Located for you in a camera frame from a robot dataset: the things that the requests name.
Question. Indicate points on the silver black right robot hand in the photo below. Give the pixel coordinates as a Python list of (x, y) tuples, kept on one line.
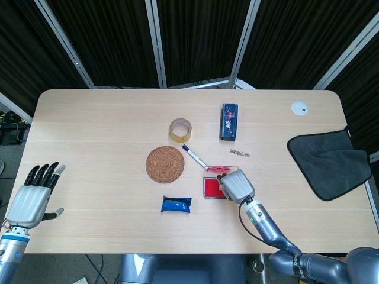
[(238, 186)]

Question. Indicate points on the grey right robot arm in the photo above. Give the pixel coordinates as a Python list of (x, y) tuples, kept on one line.
[(275, 233)]

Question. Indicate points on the yellow packing tape roll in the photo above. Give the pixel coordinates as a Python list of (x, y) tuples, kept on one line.
[(181, 134)]

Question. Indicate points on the blue-grey robot torso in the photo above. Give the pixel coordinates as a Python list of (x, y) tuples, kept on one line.
[(177, 270)]

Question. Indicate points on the red ink pad clear lid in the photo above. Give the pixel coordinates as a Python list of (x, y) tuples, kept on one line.
[(210, 188)]

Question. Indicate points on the silver partition frame post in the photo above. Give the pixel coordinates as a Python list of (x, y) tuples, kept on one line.
[(346, 53), (14, 106), (244, 44), (65, 41), (157, 44)]

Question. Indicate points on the dark blue printed box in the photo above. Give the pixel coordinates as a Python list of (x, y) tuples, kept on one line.
[(228, 121)]

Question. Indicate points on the round woven rattan coaster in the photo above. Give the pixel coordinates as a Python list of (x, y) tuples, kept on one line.
[(165, 164)]

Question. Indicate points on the white marker pen blue cap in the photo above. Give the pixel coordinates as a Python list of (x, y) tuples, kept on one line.
[(196, 157)]

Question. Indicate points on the black curtain panel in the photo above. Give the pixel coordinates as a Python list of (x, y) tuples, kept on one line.
[(201, 38), (112, 44), (296, 38), (26, 59), (362, 94)]

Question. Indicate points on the grey cloth black trim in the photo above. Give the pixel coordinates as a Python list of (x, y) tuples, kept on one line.
[(328, 156)]

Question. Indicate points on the blue plastic packet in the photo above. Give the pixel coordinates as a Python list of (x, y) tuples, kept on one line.
[(175, 205)]

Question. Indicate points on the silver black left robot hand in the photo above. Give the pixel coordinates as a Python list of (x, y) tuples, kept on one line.
[(29, 207)]

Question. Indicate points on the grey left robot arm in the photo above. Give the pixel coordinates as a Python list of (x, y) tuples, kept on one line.
[(12, 251)]

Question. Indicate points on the metal cylinder on floor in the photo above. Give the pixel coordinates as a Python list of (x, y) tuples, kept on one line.
[(258, 264)]

